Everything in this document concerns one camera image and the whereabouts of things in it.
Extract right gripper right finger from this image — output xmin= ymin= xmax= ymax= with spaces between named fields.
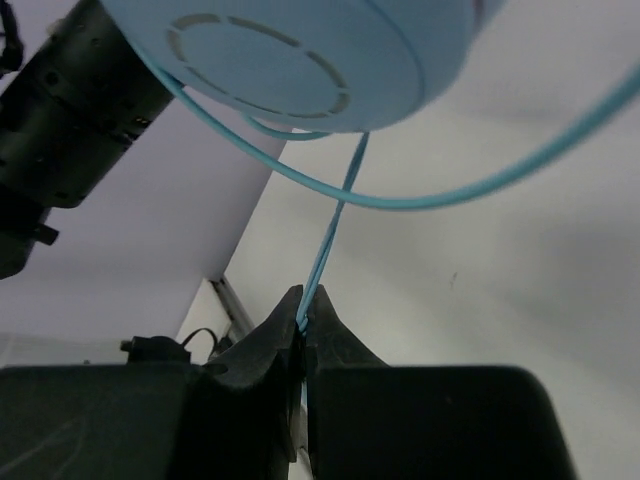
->
xmin=306 ymin=288 xmax=577 ymax=479

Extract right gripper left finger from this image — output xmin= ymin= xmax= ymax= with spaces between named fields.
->
xmin=1 ymin=286 xmax=302 ymax=479

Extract light blue earphone cable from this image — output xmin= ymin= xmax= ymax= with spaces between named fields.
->
xmin=134 ymin=39 xmax=640 ymax=401

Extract blue pink cat-ear headphones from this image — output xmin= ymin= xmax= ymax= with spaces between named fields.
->
xmin=104 ymin=0 xmax=502 ymax=133

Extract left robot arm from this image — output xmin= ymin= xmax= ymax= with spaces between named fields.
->
xmin=1 ymin=1 xmax=173 ymax=278

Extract aluminium rail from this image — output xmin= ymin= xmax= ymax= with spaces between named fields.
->
xmin=210 ymin=276 xmax=256 ymax=344

